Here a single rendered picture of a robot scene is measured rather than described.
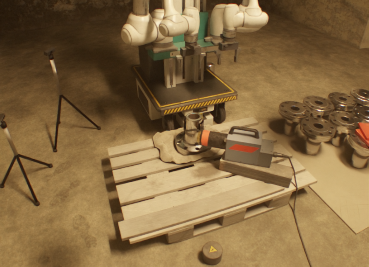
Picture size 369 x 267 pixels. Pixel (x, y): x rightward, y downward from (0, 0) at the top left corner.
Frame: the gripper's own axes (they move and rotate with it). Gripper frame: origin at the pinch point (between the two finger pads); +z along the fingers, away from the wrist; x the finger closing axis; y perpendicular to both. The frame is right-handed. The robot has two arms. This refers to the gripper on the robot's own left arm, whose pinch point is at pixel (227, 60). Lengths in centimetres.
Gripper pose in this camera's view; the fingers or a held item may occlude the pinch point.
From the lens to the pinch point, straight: 200.2
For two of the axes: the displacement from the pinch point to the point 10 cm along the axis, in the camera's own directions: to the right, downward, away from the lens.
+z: 0.0, 8.2, 5.8
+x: 9.2, -2.2, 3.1
